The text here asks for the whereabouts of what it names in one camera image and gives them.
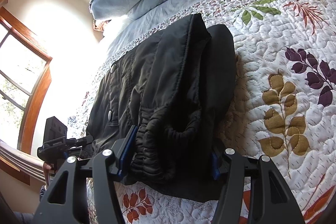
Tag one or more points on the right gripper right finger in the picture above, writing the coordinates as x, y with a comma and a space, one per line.
271, 200

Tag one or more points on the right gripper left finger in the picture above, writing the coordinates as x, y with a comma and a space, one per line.
66, 199

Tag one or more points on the black pants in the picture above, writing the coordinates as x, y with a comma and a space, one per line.
175, 86

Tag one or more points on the person's left hand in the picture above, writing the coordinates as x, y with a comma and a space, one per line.
48, 170

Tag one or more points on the pile of clothes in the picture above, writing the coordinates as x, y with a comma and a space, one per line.
100, 25

